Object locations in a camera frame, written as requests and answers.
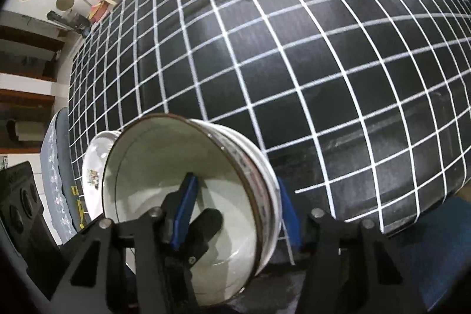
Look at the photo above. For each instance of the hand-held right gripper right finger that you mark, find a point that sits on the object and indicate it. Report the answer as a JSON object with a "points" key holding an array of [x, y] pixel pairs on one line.
{"points": [[289, 218]]}

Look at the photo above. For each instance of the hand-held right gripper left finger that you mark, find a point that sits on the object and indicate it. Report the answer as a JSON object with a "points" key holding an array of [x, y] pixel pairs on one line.
{"points": [[186, 211]]}

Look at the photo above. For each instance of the plain white bowl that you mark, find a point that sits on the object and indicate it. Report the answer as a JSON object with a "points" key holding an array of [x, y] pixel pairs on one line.
{"points": [[266, 174]]}

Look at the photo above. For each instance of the green patterned bowl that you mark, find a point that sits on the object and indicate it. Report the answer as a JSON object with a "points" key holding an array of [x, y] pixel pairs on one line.
{"points": [[147, 170]]}

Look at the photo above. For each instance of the white plate green floral print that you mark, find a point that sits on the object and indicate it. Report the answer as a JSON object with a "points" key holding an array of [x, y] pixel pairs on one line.
{"points": [[92, 159]]}

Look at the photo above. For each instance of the grey printed chair cushion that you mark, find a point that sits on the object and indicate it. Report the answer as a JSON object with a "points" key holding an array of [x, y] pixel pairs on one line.
{"points": [[55, 167]]}

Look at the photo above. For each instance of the blue chair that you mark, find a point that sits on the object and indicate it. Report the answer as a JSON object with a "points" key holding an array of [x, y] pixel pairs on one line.
{"points": [[438, 255]]}

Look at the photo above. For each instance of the brown wooden shelving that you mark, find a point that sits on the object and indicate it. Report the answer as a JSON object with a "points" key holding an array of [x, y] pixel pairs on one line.
{"points": [[25, 56]]}

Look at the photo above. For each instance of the black white checkered tablecloth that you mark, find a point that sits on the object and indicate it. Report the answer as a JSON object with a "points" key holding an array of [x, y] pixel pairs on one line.
{"points": [[294, 60]]}

